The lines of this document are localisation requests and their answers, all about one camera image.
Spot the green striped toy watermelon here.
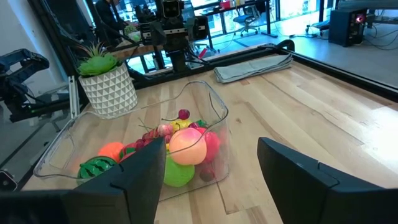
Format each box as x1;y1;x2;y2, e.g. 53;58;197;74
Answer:
76;156;119;185

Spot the orange toy orange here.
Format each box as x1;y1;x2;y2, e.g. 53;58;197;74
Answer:
98;141;126;163

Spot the folded grey cloth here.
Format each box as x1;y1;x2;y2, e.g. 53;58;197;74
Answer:
213;52;294;85

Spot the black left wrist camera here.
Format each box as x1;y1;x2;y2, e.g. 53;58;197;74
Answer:
161;0;182;19

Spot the black aluminium table frame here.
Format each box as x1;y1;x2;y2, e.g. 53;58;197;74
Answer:
27;39;398;103

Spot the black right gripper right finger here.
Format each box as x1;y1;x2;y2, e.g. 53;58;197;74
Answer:
257;136;398;224

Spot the black computer tower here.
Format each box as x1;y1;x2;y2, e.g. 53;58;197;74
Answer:
328;7;368;48

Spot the silver aluminium post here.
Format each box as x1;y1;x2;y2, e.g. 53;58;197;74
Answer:
67;75;81;119

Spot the blue office chair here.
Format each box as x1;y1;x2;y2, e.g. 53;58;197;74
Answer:
232;14;259;37

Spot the green toy pear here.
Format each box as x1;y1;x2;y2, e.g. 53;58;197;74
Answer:
162;155;196;188

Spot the strawberry with dark leaf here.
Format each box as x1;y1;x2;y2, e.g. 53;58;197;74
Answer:
119;142;139;162

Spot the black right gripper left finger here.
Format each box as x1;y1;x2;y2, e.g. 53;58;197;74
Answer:
0;136;167;224

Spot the red toy apple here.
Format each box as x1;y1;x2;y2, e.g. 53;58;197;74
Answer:
198;130;222;163

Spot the small black camera device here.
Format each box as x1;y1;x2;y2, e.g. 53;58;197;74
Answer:
0;170;19;192

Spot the pink orange toy peach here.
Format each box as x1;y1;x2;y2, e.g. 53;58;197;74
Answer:
169;127;208;166

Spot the black frame clamp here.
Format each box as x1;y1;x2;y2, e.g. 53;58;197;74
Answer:
257;39;296;53

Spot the clear plastic tupperware container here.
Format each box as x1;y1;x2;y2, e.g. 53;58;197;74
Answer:
33;80;231;202

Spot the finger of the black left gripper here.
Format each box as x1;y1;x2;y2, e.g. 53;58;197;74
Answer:
186;15;210;42
150;20;166;47

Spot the person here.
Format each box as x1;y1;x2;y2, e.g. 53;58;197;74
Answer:
94;0;129;43

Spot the potted succulent in white pot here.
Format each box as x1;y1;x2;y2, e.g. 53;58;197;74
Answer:
75;42;139;120

